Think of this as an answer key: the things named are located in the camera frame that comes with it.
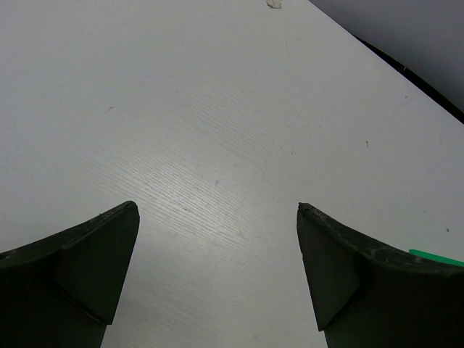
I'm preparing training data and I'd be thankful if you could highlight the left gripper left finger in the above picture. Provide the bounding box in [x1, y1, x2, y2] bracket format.
[1, 201, 140, 347]

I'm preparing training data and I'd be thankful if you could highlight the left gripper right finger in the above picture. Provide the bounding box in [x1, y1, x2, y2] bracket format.
[297, 203, 463, 347]

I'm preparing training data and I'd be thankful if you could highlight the green divided bin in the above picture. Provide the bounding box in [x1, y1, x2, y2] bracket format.
[409, 249, 464, 267]

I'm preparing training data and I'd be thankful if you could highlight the small tape scrap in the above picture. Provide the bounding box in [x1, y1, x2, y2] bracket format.
[266, 0, 283, 9]

